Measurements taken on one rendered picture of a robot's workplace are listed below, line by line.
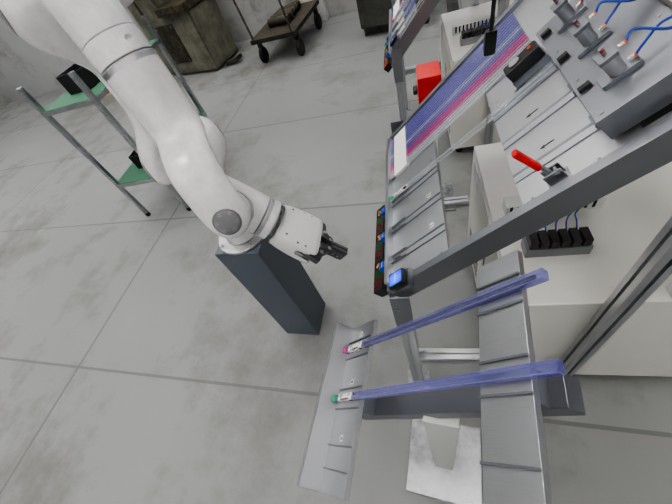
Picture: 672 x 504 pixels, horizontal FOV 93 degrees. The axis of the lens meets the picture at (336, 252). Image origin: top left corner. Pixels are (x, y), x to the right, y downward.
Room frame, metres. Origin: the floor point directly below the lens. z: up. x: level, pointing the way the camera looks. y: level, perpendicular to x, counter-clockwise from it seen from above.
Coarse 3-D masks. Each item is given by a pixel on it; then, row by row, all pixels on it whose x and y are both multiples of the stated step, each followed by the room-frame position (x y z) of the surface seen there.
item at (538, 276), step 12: (528, 276) 0.16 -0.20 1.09; (540, 276) 0.15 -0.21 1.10; (492, 288) 0.19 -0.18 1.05; (504, 288) 0.17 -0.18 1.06; (516, 288) 0.16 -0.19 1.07; (468, 300) 0.20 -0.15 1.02; (480, 300) 0.18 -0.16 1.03; (492, 300) 0.18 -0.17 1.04; (432, 312) 0.23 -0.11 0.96; (444, 312) 0.21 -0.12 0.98; (456, 312) 0.20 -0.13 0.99; (408, 324) 0.25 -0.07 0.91; (420, 324) 0.23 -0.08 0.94; (384, 336) 0.27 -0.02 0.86; (396, 336) 0.26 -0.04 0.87; (348, 348) 0.33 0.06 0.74
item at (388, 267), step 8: (392, 184) 0.82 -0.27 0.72; (392, 192) 0.78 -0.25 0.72; (392, 200) 0.75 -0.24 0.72; (392, 208) 0.72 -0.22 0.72; (392, 216) 0.68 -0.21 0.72; (392, 224) 0.65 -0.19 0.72; (392, 240) 0.59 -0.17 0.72; (392, 248) 0.57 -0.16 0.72; (384, 256) 0.55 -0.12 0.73; (384, 264) 0.52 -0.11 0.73; (392, 264) 0.52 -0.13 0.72; (384, 272) 0.50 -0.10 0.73; (392, 272) 0.49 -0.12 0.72; (384, 280) 0.47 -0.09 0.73
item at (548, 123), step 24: (528, 0) 0.87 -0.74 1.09; (552, 0) 0.76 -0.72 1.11; (528, 24) 0.78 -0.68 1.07; (552, 72) 0.56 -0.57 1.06; (504, 96) 0.65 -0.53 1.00; (528, 96) 0.57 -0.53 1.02; (552, 96) 0.51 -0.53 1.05; (504, 120) 0.58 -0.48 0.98; (528, 120) 0.51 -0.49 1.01; (552, 120) 0.46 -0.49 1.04; (576, 120) 0.41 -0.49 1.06; (504, 144) 0.52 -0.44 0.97; (528, 144) 0.46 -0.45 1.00; (552, 144) 0.41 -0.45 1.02; (576, 144) 0.37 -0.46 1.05; (600, 144) 0.33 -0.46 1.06; (624, 144) 0.30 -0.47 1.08; (528, 168) 0.41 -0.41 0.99; (576, 168) 0.33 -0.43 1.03; (528, 192) 0.36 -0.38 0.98
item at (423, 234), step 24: (432, 144) 0.78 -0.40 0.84; (408, 168) 0.80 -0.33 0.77; (432, 168) 0.68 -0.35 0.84; (408, 192) 0.71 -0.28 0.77; (432, 192) 0.61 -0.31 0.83; (408, 216) 0.61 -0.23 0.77; (432, 216) 0.53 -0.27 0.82; (408, 240) 0.54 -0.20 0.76; (432, 240) 0.47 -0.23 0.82; (408, 264) 0.47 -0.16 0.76
